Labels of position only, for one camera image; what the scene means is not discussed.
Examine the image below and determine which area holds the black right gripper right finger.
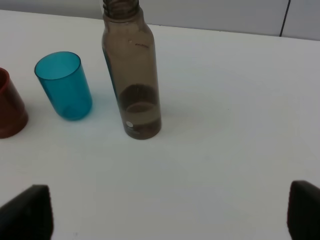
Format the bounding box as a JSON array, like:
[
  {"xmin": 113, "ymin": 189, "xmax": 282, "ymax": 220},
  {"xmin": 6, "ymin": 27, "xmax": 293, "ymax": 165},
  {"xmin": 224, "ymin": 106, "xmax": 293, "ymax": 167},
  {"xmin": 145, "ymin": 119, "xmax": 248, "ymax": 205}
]
[{"xmin": 287, "ymin": 180, "xmax": 320, "ymax": 240}]

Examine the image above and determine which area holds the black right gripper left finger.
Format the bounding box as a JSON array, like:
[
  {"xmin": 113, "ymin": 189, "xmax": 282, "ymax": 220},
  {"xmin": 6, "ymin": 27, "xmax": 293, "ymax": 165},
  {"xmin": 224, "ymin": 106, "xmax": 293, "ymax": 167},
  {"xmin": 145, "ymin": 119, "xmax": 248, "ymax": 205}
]
[{"xmin": 0, "ymin": 185, "xmax": 54, "ymax": 240}]

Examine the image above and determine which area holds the blue translucent plastic cup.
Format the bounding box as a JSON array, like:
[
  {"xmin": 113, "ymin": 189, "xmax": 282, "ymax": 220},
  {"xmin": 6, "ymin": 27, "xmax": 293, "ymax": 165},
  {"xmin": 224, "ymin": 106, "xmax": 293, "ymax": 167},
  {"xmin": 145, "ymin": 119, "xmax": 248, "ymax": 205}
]
[{"xmin": 34, "ymin": 51, "xmax": 93, "ymax": 121}]

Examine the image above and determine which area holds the brown translucent plastic bottle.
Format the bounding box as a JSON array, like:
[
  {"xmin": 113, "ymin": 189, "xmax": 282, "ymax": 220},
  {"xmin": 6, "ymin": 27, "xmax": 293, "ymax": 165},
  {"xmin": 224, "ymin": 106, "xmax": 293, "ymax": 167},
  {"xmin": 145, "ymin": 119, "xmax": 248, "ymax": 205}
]
[{"xmin": 101, "ymin": 0, "xmax": 162, "ymax": 140}]

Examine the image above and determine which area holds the red plastic cup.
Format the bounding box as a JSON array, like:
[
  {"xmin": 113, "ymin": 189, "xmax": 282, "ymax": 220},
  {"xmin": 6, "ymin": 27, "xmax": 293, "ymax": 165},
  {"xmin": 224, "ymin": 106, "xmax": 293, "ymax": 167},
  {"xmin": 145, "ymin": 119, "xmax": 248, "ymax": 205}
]
[{"xmin": 0, "ymin": 68, "xmax": 29, "ymax": 139}]

